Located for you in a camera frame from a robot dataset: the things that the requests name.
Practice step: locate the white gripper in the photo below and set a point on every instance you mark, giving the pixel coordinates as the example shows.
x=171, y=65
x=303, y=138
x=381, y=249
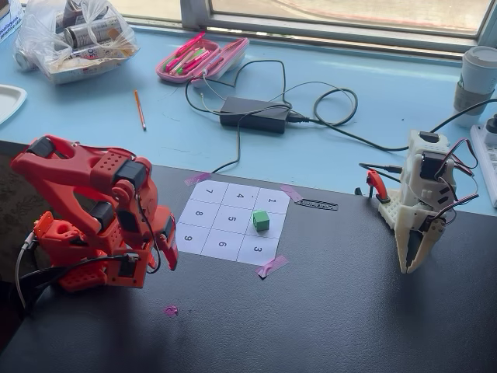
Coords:
x=423, y=231

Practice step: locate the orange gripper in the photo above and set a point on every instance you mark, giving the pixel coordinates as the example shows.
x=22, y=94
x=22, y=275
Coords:
x=168, y=235

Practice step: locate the green cube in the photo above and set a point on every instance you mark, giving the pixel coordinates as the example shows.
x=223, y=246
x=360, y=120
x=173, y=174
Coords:
x=260, y=222

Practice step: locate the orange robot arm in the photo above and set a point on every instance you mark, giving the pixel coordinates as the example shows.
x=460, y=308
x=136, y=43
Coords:
x=70, y=171

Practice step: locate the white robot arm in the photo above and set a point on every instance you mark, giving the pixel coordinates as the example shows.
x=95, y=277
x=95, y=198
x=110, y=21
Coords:
x=421, y=155

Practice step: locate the white numbered grid paper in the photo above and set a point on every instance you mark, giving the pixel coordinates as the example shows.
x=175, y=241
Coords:
x=217, y=233

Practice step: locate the crumpled pink tape scrap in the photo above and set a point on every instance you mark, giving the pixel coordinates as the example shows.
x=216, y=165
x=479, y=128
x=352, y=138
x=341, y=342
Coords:
x=171, y=311

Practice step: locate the orange table clamp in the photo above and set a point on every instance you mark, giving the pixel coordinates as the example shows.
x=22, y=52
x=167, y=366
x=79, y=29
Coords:
x=376, y=182

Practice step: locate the black perforated metal strip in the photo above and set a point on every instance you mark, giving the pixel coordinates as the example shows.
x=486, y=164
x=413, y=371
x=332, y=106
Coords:
x=316, y=204

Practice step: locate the white power strip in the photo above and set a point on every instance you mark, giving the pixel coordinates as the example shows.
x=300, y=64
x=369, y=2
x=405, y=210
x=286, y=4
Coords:
x=487, y=163

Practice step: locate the orange pencil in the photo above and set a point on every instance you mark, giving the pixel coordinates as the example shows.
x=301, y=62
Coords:
x=140, y=110

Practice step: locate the black power adapter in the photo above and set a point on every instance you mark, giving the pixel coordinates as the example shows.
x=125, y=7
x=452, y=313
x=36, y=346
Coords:
x=252, y=114

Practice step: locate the white coffee cup with sleeve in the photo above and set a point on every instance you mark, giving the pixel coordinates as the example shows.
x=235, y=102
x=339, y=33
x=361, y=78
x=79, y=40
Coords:
x=477, y=74

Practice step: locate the printed cardboard carton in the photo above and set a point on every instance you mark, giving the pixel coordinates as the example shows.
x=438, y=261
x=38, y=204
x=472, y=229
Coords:
x=77, y=74

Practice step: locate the pink pencil case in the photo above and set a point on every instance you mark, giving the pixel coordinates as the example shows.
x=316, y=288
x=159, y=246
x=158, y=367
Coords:
x=229, y=58

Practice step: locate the pink pen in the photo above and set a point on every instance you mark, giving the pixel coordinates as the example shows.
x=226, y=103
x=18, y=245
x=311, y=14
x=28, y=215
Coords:
x=190, y=43

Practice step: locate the white paper plate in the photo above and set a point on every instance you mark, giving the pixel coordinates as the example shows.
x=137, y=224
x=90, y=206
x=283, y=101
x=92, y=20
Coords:
x=9, y=101

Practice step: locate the silver drink can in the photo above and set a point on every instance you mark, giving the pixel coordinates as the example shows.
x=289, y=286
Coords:
x=91, y=33

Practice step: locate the clear plastic bag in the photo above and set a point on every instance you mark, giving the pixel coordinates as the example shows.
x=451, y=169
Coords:
x=39, y=42

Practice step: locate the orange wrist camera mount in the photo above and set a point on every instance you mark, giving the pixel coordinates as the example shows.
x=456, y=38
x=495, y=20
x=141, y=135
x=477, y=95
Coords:
x=128, y=270

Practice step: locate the window frame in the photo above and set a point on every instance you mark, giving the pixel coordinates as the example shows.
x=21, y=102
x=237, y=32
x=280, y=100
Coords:
x=310, y=29

